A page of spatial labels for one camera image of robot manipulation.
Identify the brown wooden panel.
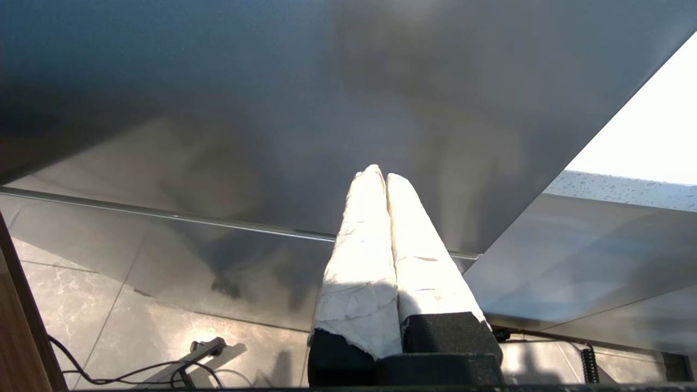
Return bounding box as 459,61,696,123
0,212,67,392

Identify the thin black floor cable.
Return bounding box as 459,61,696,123
46,334,225,390

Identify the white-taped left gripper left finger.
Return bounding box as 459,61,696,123
308,164,403,388

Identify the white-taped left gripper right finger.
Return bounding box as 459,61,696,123
387,173,504,361

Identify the steel lower appliance panel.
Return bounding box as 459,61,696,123
0,193,477,333

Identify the grey metal stand foot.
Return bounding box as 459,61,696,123
144,336,227,388

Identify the black cable with plug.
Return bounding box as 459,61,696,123
493,327,594,349

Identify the grey under-counter cabinet front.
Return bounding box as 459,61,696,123
463,193,697,357

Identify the stainless steel appliance door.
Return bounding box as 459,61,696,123
0,0,697,256

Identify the black coiled cable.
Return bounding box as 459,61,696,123
580,346,601,384

